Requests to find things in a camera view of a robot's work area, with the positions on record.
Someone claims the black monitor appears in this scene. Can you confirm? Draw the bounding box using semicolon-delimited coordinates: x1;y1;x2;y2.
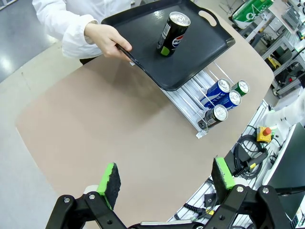
268;123;305;221

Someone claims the black handheld controller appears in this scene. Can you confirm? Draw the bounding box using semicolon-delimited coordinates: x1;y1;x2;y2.
234;149;269;177

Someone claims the person in white hoodie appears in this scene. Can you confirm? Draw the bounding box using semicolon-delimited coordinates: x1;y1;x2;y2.
32;0;134;31

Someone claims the black Pepsi can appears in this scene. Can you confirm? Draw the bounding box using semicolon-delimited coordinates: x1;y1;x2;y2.
204;104;229;129
156;11;191;57

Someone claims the person's right forearm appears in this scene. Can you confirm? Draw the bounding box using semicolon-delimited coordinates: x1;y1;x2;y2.
61;14;100;60

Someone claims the blue Pocari Sweat can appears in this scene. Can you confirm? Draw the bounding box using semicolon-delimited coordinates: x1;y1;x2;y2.
200;78;232;109
223;90;242;112

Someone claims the white wire can rack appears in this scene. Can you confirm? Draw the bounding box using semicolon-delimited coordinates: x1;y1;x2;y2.
130;61;239;139

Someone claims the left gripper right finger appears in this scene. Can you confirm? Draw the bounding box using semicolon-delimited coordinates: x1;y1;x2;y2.
204;156;293;229

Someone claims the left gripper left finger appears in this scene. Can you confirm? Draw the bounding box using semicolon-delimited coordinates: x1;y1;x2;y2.
45;162;127;229

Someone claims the black coiled power cable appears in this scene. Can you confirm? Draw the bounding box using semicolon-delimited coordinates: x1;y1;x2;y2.
232;135;271;179

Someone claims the person's right hand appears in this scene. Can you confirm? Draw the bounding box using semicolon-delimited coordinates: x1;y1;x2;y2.
83;22;133;62

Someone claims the black serving tray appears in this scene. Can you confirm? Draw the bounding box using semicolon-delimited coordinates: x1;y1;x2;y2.
101;0;236;92

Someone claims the green Chilsung can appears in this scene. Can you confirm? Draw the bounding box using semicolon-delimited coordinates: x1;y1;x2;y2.
230;79;250;97
232;0;275;30

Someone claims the yellow red emergency stop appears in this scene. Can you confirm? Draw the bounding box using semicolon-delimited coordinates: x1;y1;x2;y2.
256;126;272;143

